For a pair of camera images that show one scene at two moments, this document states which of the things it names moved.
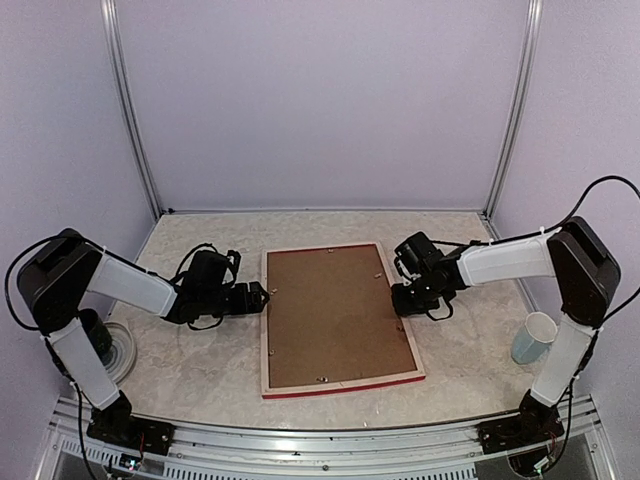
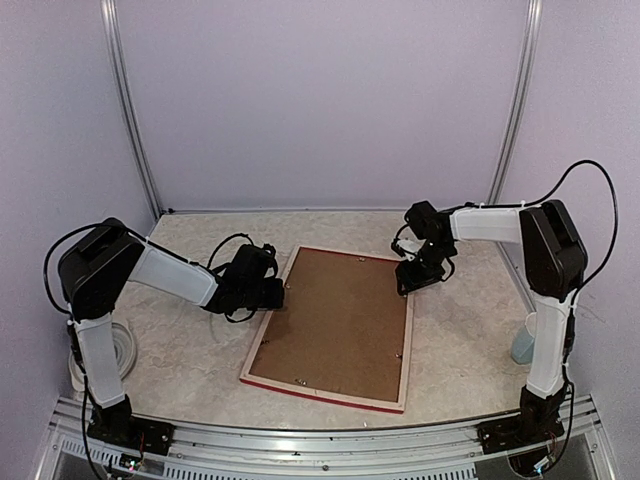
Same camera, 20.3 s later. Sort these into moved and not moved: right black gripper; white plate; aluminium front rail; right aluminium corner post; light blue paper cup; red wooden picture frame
Moved: right black gripper; red wooden picture frame
Not moved: white plate; light blue paper cup; aluminium front rail; right aluminium corner post
